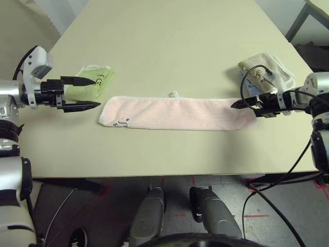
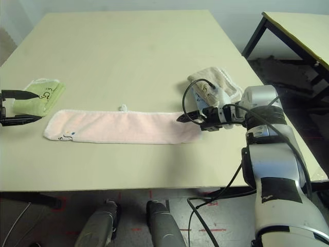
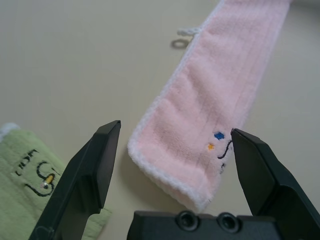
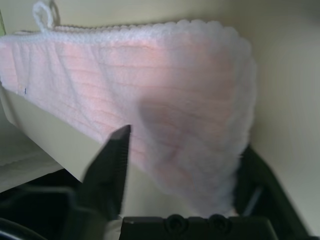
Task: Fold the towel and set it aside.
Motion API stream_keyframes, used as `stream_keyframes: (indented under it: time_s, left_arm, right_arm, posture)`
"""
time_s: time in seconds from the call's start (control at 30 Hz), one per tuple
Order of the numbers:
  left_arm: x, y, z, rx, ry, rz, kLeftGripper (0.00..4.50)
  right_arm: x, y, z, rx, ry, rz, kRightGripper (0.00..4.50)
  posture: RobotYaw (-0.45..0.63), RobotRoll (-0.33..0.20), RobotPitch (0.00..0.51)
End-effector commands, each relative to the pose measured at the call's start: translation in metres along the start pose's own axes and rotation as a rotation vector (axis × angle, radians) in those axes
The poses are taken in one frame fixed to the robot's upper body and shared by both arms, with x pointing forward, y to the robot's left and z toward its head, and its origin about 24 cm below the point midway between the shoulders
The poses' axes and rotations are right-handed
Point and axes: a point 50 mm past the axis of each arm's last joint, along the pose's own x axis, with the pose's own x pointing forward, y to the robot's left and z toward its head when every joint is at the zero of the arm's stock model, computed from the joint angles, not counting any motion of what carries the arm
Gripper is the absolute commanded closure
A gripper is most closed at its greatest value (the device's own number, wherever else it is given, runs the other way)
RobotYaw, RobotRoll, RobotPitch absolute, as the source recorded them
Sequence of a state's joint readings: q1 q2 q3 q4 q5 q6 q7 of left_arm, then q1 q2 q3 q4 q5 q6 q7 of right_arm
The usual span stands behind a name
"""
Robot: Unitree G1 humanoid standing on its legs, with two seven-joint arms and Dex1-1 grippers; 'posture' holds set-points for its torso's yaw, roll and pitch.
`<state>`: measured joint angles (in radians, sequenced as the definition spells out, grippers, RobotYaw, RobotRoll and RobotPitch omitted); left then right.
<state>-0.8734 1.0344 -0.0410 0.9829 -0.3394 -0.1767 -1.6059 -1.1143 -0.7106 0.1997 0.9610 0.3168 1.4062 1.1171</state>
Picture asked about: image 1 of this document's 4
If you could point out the grey robot right leg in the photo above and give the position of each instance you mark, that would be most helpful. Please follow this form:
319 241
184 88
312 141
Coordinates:
216 218

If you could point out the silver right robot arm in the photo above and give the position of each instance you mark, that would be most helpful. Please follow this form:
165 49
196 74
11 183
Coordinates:
320 82

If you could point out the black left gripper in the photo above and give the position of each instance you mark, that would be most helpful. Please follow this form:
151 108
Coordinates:
50 94

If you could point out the grey robot left leg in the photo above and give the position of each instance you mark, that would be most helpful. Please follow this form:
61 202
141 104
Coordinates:
147 221

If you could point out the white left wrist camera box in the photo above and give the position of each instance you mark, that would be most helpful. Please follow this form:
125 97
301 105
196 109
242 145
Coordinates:
36 59

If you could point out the pink towel with white trim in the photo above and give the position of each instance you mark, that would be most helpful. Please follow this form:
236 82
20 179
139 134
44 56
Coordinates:
180 113

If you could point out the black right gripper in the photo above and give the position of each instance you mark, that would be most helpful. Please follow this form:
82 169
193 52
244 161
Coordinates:
270 103

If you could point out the light blue folded towel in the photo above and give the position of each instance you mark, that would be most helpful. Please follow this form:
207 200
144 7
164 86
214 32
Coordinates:
249 88

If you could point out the beige folded towel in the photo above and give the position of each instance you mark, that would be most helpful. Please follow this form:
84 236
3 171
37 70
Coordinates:
280 69

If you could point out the dark robot torso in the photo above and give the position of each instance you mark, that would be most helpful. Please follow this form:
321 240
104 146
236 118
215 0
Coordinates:
192 243

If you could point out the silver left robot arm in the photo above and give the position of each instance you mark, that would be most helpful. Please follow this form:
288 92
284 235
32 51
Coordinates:
13 180

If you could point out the dark bulky object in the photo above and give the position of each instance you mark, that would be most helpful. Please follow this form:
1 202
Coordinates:
316 54

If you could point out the side table with grey legs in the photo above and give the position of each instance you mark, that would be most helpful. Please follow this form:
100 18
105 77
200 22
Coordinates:
298 21

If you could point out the green folded towel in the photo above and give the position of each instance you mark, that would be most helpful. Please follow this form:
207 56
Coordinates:
84 94

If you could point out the grey robot leg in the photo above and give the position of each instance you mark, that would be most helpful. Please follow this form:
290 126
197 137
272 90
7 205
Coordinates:
216 218
147 221

